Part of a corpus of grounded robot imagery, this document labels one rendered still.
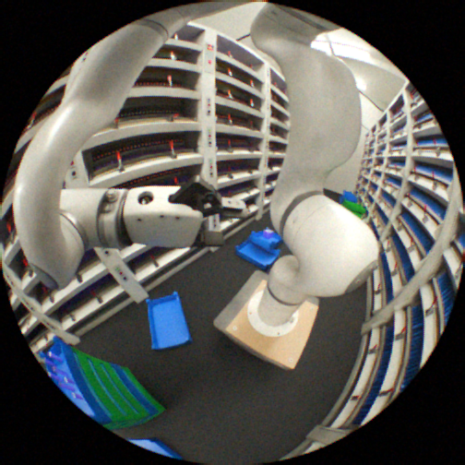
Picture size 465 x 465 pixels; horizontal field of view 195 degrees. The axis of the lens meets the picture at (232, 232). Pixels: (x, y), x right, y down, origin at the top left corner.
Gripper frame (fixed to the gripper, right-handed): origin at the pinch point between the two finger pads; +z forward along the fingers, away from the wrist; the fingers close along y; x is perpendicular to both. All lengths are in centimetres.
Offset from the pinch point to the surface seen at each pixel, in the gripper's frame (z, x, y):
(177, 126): -14, -62, 7
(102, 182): -41, -32, 22
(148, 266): -23, -13, 70
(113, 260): -39, -10, 52
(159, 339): -19, 30, 68
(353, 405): 42, 81, 1
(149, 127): -26, -54, 7
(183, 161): -7, -54, 23
